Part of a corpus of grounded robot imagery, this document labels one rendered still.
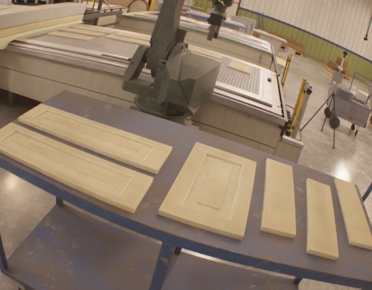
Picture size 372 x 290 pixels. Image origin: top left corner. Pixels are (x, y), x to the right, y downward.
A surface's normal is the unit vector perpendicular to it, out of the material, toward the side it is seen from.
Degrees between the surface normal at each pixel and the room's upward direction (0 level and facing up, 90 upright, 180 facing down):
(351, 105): 90
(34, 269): 0
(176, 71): 25
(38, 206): 0
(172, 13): 80
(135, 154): 11
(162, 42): 65
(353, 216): 0
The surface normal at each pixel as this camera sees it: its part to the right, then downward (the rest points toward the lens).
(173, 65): 0.09, -0.62
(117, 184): 0.40, -0.79
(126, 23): -0.24, 0.40
